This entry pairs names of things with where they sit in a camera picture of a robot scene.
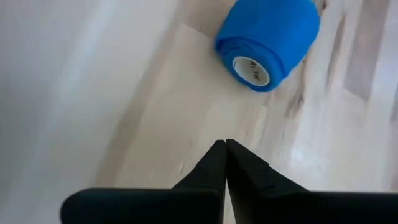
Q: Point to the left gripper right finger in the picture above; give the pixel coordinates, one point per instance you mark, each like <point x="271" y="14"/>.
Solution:
<point x="295" y="208"/>

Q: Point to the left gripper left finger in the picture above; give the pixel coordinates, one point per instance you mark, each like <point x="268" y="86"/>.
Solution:
<point x="140" y="208"/>

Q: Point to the clear zip bag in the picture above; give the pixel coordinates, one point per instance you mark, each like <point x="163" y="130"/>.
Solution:
<point x="62" y="93"/>

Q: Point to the blue bandage roll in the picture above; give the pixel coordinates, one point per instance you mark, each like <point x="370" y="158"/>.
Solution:
<point x="270" y="31"/>

